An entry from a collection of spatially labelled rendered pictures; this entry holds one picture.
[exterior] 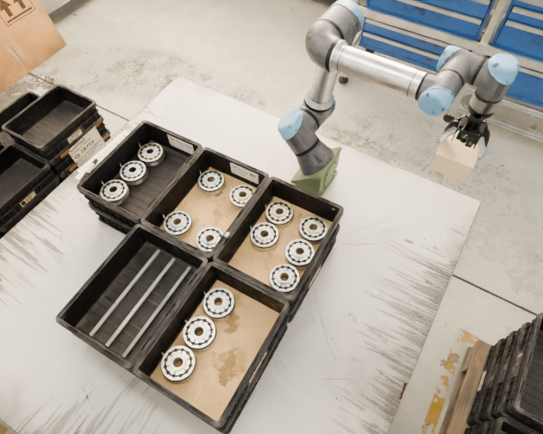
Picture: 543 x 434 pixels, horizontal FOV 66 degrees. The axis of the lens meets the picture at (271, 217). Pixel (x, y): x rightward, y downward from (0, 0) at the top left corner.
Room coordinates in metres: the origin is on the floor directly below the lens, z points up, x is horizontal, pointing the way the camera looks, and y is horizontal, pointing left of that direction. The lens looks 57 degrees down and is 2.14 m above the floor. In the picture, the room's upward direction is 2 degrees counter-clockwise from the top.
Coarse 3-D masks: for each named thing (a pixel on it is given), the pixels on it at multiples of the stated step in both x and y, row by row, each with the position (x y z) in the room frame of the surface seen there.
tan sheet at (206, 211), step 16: (224, 176) 1.04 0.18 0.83; (192, 192) 0.96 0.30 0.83; (224, 192) 0.96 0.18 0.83; (176, 208) 0.89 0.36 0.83; (192, 208) 0.89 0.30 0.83; (208, 208) 0.88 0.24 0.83; (224, 208) 0.88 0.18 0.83; (208, 224) 0.82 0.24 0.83; (224, 224) 0.81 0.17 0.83; (192, 240) 0.75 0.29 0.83
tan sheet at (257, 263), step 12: (264, 216) 0.84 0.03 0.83; (300, 216) 0.84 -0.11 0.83; (288, 228) 0.79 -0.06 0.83; (288, 240) 0.74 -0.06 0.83; (240, 252) 0.69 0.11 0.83; (252, 252) 0.69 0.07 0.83; (264, 252) 0.69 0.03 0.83; (276, 252) 0.69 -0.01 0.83; (300, 252) 0.69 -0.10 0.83; (240, 264) 0.65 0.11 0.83; (252, 264) 0.64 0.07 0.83; (264, 264) 0.64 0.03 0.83; (276, 264) 0.64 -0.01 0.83; (264, 276) 0.60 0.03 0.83; (300, 276) 0.59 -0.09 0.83
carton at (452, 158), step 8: (456, 136) 0.95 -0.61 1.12; (440, 144) 0.92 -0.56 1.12; (448, 144) 0.91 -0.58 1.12; (456, 144) 0.91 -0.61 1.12; (464, 144) 0.91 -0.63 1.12; (440, 152) 0.88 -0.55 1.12; (448, 152) 0.88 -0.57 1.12; (456, 152) 0.88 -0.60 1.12; (464, 152) 0.88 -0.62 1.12; (472, 152) 0.88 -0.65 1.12; (432, 160) 0.88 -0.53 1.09; (440, 160) 0.86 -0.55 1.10; (448, 160) 0.85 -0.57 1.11; (456, 160) 0.85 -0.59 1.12; (464, 160) 0.84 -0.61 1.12; (472, 160) 0.84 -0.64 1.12; (432, 168) 0.87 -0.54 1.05; (440, 168) 0.86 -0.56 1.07; (448, 168) 0.85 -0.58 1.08; (456, 168) 0.84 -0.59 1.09; (464, 168) 0.82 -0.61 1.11; (472, 168) 0.81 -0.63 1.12; (448, 176) 0.84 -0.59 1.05; (456, 176) 0.83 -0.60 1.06; (464, 176) 0.82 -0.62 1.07
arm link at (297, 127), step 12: (300, 108) 1.24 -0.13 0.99; (288, 120) 1.18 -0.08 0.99; (300, 120) 1.16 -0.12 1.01; (312, 120) 1.18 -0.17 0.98; (288, 132) 1.13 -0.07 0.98; (300, 132) 1.13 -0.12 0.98; (312, 132) 1.15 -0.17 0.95; (288, 144) 1.12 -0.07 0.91; (300, 144) 1.10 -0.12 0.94; (312, 144) 1.11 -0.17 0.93
